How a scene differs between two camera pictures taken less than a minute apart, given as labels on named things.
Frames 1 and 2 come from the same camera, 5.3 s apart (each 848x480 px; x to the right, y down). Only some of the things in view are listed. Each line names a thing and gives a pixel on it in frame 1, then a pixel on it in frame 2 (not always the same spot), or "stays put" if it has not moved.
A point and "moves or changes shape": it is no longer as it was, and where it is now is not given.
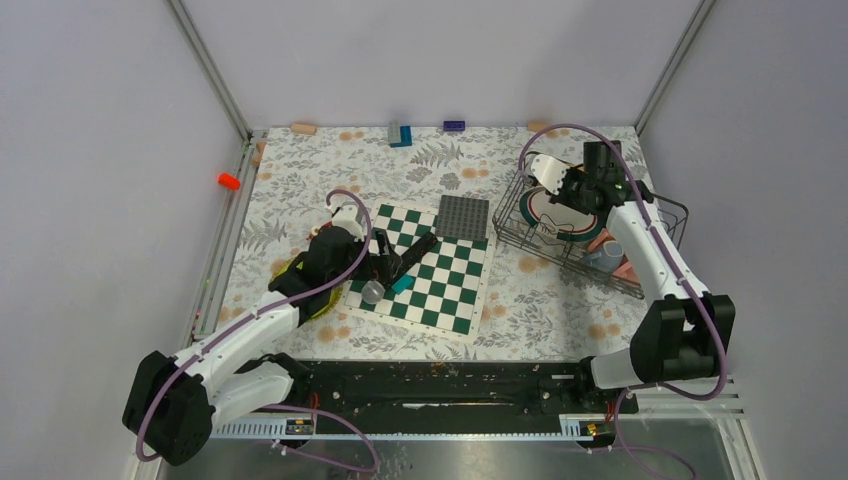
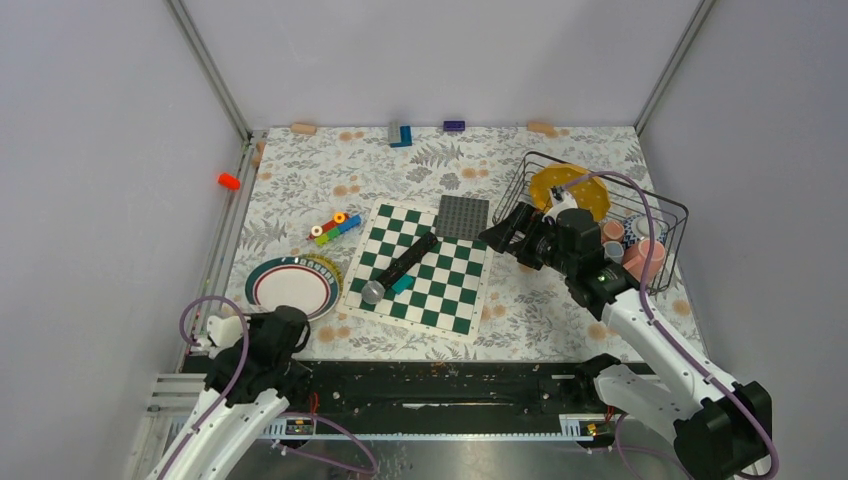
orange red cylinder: [229, 181] stays put
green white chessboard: [449, 285] stays put
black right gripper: [562, 198] -> [523, 218]
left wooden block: [308, 129] stays put
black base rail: [360, 390] stays put
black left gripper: [382, 266] -> [255, 320]
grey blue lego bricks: [399, 135] stays put
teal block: [403, 283] stays put
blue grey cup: [609, 258] stays put
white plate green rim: [559, 221] moves or changes shape
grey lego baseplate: [463, 217] stays put
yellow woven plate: [335, 293] moves or changes shape
